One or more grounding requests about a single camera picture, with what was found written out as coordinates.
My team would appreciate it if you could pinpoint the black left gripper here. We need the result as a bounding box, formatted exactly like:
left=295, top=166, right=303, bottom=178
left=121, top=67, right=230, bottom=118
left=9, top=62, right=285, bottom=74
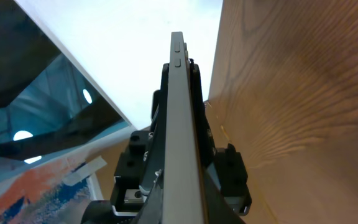
left=81, top=58, right=253, bottom=224

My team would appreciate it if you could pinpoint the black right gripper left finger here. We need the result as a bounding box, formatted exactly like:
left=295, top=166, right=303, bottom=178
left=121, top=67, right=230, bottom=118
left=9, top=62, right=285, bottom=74
left=131, top=179, right=163, bottom=224

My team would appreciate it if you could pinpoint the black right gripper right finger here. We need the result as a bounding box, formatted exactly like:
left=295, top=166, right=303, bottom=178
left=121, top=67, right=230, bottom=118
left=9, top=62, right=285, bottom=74
left=202, top=168, right=245, bottom=224

